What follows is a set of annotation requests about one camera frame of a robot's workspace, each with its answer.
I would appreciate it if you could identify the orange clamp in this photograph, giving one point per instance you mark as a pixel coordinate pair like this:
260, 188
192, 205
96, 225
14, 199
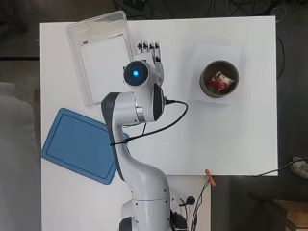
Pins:
210, 177

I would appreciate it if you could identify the grey cloth cover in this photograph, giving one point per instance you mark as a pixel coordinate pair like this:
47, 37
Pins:
17, 154

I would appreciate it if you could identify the white seven-joint robot arm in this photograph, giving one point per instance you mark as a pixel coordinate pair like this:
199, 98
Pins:
141, 179

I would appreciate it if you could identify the brown round tub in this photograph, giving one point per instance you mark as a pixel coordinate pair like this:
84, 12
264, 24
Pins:
205, 88

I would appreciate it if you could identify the red white small packet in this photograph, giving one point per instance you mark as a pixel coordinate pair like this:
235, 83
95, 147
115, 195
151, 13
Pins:
219, 82

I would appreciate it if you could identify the wooden crate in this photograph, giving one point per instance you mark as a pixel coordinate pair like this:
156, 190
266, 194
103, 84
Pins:
295, 213

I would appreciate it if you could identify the black round plug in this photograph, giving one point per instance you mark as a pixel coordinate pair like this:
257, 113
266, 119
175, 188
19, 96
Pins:
190, 200

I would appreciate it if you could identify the white flat box stand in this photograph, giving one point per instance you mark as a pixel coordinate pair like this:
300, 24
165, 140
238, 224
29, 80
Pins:
218, 51

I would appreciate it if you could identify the clear plastic box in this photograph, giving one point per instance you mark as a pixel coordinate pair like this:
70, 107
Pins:
77, 35

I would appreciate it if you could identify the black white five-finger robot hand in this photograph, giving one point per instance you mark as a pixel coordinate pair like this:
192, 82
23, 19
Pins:
153, 56

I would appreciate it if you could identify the grey crumpled cloth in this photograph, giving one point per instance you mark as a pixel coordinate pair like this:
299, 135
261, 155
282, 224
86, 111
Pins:
301, 166

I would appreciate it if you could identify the blue plastic lid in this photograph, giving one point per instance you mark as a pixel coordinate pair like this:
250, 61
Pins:
80, 146

